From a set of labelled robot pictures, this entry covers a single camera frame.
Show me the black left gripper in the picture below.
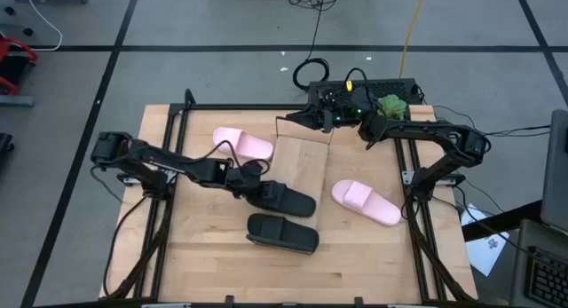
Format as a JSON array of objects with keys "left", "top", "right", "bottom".
[{"left": 224, "top": 159, "right": 288, "bottom": 208}]

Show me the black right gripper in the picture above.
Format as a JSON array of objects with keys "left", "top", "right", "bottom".
[{"left": 286, "top": 101, "right": 363, "bottom": 135}]

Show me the black slide sandal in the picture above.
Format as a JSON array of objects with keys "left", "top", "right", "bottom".
[
  {"left": 245, "top": 179, "right": 318, "bottom": 219},
  {"left": 246, "top": 212, "right": 320, "bottom": 256}
]

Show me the pink slide sandal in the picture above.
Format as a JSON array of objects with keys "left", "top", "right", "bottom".
[
  {"left": 211, "top": 126, "right": 275, "bottom": 162},
  {"left": 331, "top": 178, "right": 404, "bottom": 228}
]

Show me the black computer box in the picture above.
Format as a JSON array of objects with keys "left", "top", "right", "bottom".
[{"left": 307, "top": 77, "right": 422, "bottom": 122}]

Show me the white paper sheet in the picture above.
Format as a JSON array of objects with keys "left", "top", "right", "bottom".
[{"left": 460, "top": 203, "right": 512, "bottom": 278}]

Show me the grey laptop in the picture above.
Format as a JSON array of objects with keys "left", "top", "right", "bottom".
[{"left": 539, "top": 107, "right": 568, "bottom": 236}]

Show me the grey floor plate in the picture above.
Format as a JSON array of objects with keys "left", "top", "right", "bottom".
[{"left": 0, "top": 94, "right": 36, "bottom": 108}]

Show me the black keyboard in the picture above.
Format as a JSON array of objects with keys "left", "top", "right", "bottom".
[{"left": 523, "top": 244, "right": 568, "bottom": 308}]

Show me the wooden shelf with black frame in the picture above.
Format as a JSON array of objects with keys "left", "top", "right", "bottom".
[{"left": 267, "top": 115, "right": 335, "bottom": 233}]

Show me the black hanging cable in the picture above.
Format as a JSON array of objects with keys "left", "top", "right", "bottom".
[{"left": 291, "top": 0, "right": 332, "bottom": 92}]

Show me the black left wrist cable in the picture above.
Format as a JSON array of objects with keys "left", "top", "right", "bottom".
[{"left": 194, "top": 139, "right": 272, "bottom": 178}]

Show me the black aluminium rig frame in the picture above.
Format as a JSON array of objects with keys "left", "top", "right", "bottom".
[{"left": 100, "top": 88, "right": 479, "bottom": 305}]

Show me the yellow cable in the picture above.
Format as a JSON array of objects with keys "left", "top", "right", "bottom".
[{"left": 398, "top": 0, "right": 430, "bottom": 81}]

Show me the black right power cable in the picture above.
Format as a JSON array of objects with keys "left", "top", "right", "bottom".
[{"left": 432, "top": 104, "right": 552, "bottom": 138}]

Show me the white cable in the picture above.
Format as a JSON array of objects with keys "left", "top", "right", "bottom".
[{"left": 21, "top": 0, "right": 64, "bottom": 52}]

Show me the red tubular chair frame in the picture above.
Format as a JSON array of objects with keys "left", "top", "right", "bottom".
[{"left": 0, "top": 36, "right": 40, "bottom": 97}]

